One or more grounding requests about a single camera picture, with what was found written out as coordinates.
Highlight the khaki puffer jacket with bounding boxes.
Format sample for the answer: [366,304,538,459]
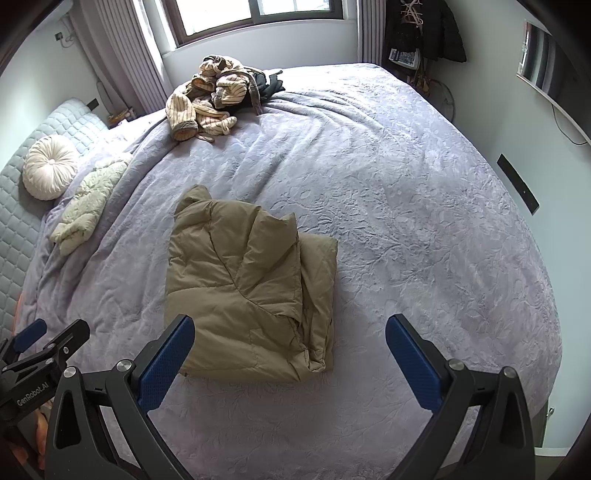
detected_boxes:
[165,185,339,384]

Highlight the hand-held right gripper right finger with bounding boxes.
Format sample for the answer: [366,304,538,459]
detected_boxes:
[385,314,536,480]

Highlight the bed with lavender quilt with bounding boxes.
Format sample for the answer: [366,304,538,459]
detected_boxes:
[18,62,563,480]

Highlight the black clothes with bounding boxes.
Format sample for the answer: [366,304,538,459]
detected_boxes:
[252,69,284,100]

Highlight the taupe knitted scarf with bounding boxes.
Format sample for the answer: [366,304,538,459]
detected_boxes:
[247,74,263,116]

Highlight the grey pleated curtain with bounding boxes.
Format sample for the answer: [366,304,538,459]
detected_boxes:
[74,0,169,116]
[358,0,386,65]

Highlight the cream fluffy garment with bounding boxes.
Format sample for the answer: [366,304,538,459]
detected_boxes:
[50,159,132,257]

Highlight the beige striped garment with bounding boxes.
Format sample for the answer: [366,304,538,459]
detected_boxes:
[165,55,252,143]

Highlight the pale blue quilted headboard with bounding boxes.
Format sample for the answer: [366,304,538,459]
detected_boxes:
[0,98,109,342]

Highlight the brown stringy bundle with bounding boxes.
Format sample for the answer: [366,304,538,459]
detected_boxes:
[416,69,455,121]

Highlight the blue printed hanging bag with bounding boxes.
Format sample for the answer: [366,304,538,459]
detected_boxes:
[388,46,422,70]

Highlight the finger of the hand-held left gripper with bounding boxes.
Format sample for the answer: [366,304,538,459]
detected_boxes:
[0,318,48,367]
[0,320,90,377]

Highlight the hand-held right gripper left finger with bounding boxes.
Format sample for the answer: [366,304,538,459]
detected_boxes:
[45,314,197,480]

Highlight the hanging black coat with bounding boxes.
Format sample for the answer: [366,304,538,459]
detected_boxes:
[383,0,467,70]

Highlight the round cream cushion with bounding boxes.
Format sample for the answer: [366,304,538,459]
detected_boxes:
[23,136,80,200]

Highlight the wall-mounted screen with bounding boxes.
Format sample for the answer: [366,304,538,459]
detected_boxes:
[516,19,591,144]

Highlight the black rectangular wall plate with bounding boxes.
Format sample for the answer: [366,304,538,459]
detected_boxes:
[496,154,540,215]

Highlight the black cable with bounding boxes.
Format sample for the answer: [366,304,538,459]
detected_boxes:
[553,104,591,146]

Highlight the dark-framed window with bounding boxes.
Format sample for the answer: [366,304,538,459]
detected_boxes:
[159,0,361,51]

